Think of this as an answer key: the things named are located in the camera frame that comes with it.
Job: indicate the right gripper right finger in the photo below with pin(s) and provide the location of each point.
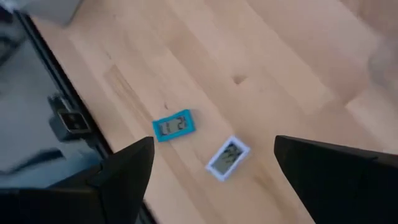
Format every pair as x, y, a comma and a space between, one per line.
342, 186

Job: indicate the grey plastic tray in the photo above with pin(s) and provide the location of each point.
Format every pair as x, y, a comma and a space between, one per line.
53, 9

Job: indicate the black aluminium table frame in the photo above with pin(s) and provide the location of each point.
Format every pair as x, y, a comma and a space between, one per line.
60, 79

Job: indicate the teal card packet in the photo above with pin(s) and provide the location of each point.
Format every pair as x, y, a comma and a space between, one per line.
174, 125

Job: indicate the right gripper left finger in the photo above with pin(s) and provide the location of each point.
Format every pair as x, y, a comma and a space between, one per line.
127, 183

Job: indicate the white card packet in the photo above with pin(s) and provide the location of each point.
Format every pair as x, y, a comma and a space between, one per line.
228, 158

